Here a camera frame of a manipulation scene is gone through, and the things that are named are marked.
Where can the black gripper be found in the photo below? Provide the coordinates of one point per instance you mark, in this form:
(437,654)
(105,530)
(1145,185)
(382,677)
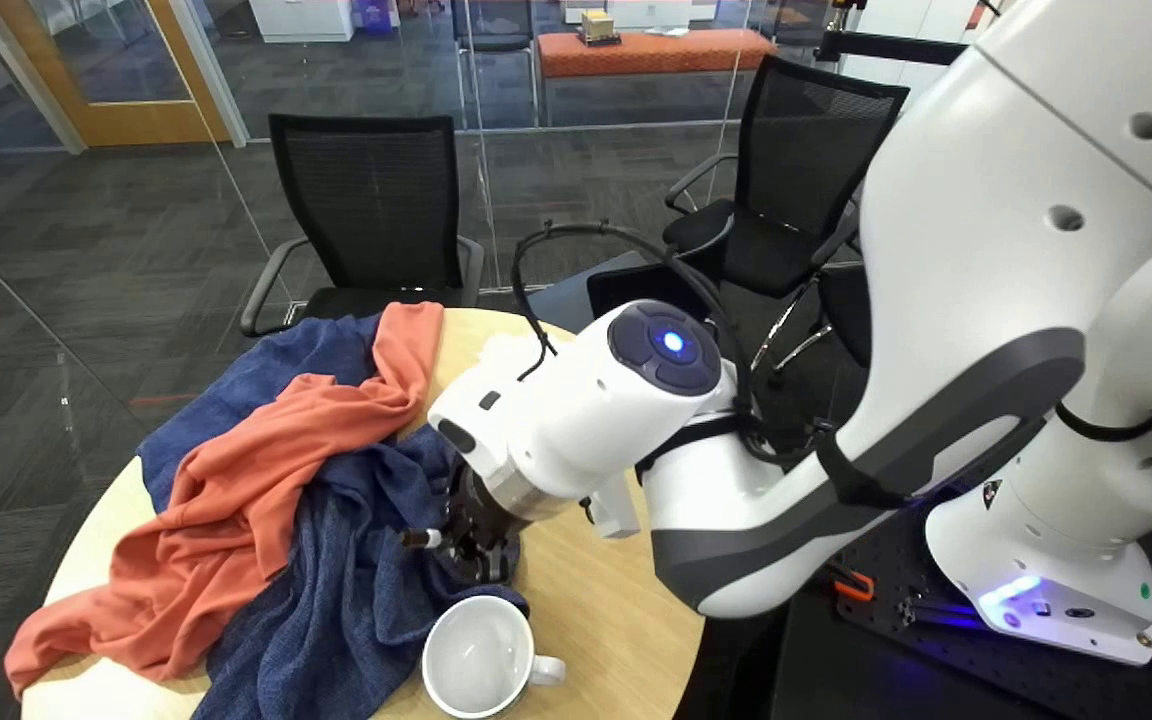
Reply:
(484,512)

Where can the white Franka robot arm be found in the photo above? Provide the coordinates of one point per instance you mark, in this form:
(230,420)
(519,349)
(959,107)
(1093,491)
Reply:
(1000,332)

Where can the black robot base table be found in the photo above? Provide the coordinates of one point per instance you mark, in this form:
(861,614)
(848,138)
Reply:
(842,667)

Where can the white ceramic mug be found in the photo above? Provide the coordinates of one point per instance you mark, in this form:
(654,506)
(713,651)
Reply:
(477,662)

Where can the navy blue towel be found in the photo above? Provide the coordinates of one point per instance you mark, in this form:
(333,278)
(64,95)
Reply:
(350,584)

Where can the orange towel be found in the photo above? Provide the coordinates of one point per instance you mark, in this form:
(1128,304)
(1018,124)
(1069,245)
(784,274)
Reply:
(258,506)

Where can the dark navy chair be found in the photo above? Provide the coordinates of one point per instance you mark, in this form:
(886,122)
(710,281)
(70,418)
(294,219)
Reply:
(611,292)

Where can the black mesh chair, grey armrests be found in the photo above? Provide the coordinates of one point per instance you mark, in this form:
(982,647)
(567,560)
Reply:
(360,201)

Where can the black orange clamp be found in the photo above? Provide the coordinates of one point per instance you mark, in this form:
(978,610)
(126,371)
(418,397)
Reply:
(852,584)

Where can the black mesh chair, chrome legs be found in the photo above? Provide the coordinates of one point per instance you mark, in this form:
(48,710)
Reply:
(802,163)

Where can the orange bench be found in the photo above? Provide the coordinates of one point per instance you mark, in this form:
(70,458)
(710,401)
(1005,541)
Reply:
(648,50)

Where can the small box on bench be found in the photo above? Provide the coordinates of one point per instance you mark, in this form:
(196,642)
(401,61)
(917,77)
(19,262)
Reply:
(596,27)

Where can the white cabinet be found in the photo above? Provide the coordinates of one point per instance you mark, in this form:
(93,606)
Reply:
(298,18)

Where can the wooden door frame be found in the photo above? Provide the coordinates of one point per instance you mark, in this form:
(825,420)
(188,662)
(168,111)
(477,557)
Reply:
(99,122)

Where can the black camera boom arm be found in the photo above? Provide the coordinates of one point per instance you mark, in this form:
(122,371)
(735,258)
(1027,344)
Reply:
(890,50)

